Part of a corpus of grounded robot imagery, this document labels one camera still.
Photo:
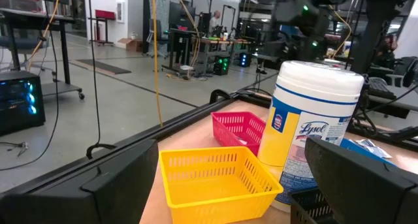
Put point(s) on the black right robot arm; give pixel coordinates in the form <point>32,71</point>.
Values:
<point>294,11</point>

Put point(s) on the cardboard box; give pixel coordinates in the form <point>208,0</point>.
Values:
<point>129,45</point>

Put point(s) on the black device with blue lights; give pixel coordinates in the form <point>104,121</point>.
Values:
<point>245,59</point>

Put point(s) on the black aluminium table frame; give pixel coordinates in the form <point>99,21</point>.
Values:
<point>196,114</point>

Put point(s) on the black plastic basket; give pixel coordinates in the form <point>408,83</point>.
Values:
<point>307,207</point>

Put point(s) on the wooden top desk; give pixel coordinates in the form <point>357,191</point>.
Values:
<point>228,41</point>

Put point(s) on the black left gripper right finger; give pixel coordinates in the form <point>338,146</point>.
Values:
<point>359,191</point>

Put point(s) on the black monitor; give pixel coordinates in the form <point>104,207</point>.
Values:
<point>181,16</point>

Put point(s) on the dark floor mat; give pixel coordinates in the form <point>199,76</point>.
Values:
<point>101,67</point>

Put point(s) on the blue plastic basket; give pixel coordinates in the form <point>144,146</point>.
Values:
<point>347,145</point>

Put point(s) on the white wall panel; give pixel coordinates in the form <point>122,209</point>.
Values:
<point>120,11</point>

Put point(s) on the white square alcohol pad packet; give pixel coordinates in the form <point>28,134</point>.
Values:
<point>242,141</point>
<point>364,142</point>
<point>375,150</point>

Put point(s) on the red bin on stand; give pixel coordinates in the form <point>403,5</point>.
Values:
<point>105,14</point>

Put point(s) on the person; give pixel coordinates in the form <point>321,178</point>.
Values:
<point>215,20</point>
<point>388,44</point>

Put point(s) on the white disinfecting wipes canister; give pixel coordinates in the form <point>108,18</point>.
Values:
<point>310,96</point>

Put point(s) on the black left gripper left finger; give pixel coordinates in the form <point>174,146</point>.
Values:
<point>98,201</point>

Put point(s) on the dark partition panel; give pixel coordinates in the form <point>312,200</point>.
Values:
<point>147,25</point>

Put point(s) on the computer tower with blue fans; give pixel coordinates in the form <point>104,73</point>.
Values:
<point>19,103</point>

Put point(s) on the red plastic basket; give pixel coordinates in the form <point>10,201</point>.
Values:
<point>228,132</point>

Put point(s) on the computer tower with green lights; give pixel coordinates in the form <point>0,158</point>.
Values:
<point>222,65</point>

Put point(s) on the black wheeled cart table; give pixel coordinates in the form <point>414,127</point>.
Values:
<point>32,16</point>

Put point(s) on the yellow plastic basket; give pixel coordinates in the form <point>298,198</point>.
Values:
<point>196,191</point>

